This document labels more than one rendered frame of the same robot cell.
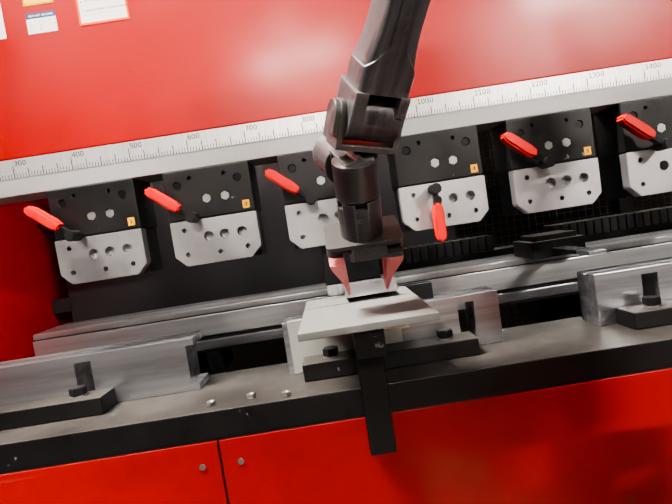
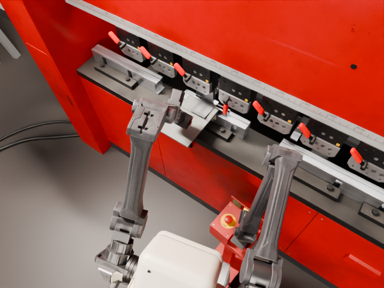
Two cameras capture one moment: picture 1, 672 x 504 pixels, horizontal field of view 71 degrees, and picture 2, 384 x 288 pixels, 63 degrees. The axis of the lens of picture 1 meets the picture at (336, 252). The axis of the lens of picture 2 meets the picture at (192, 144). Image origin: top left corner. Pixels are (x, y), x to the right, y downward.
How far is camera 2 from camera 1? 1.24 m
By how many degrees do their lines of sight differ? 62
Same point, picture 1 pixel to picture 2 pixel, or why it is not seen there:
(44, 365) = (120, 65)
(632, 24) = (332, 99)
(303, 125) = (191, 53)
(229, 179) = (166, 54)
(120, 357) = (138, 75)
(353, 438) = not seen: hidden behind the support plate
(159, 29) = not seen: outside the picture
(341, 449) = not seen: hidden behind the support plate
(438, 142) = (236, 86)
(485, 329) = (238, 134)
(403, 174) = (222, 87)
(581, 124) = (292, 113)
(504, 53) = (271, 75)
